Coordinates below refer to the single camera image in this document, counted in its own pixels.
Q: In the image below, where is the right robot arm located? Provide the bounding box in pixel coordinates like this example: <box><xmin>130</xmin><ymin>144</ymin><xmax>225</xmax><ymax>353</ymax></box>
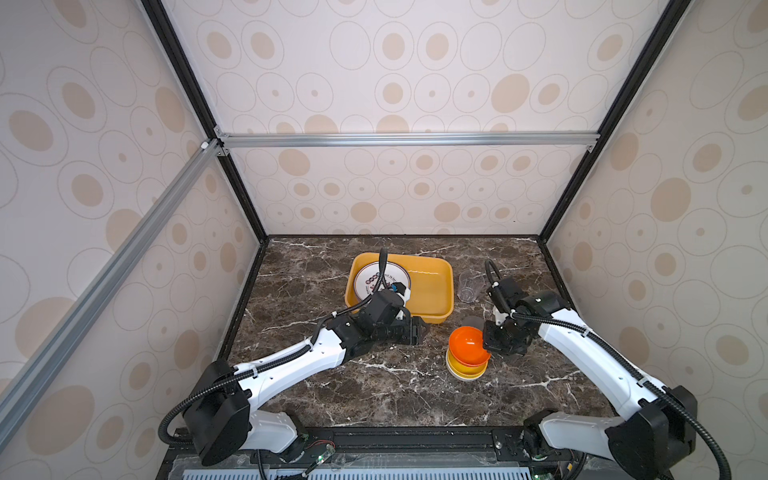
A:
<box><xmin>483</xmin><ymin>261</ymin><xmax>732</xmax><ymax>479</ymax></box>

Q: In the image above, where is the horizontal aluminium rail back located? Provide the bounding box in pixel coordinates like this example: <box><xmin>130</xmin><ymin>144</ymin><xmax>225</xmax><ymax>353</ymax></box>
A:
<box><xmin>221</xmin><ymin>131</ymin><xmax>600</xmax><ymax>148</ymax></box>

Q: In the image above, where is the black frame post right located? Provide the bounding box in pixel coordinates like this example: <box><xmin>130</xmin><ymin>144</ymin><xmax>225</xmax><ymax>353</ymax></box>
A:
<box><xmin>538</xmin><ymin>0</ymin><xmax>693</xmax><ymax>246</ymax></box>

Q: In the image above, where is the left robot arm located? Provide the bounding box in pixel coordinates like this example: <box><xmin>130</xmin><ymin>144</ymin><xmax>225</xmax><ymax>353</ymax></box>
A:
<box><xmin>157</xmin><ymin>283</ymin><xmax>428</xmax><ymax>466</ymax></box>

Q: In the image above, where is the yellow plastic bin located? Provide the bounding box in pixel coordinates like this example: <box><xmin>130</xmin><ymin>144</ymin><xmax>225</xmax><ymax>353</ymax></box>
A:
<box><xmin>344</xmin><ymin>252</ymin><xmax>454</xmax><ymax>324</ymax></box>

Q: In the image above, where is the black frame post left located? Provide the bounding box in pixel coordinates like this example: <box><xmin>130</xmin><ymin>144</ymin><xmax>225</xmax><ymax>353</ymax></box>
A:
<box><xmin>139</xmin><ymin>0</ymin><xmax>269</xmax><ymax>243</ymax></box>

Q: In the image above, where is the white plate red rim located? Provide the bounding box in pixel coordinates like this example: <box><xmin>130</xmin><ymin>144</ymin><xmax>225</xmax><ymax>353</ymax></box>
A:
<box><xmin>352</xmin><ymin>262</ymin><xmax>411</xmax><ymax>301</ymax></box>

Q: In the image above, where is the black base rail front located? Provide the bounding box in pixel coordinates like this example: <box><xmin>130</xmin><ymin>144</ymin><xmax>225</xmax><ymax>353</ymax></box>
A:
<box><xmin>156</xmin><ymin>426</ymin><xmax>627</xmax><ymax>479</ymax></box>

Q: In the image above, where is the black frame post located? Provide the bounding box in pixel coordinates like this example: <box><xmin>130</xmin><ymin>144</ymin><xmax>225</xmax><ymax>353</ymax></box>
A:
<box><xmin>139</xmin><ymin>0</ymin><xmax>269</xmax><ymax>243</ymax></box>
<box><xmin>538</xmin><ymin>0</ymin><xmax>693</xmax><ymax>246</ymax></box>

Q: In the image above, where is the diagonal aluminium rail left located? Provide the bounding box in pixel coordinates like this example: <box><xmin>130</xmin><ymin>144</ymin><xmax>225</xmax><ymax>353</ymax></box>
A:
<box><xmin>1</xmin><ymin>138</ymin><xmax>222</xmax><ymax>449</ymax></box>

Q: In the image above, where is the orange bowl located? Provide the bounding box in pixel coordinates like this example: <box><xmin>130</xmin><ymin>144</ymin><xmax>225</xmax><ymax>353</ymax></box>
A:
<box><xmin>448</xmin><ymin>326</ymin><xmax>491</xmax><ymax>367</ymax></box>

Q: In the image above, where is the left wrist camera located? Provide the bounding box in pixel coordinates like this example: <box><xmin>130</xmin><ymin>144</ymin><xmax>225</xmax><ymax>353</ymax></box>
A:
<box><xmin>389</xmin><ymin>282</ymin><xmax>411</xmax><ymax>304</ymax></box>

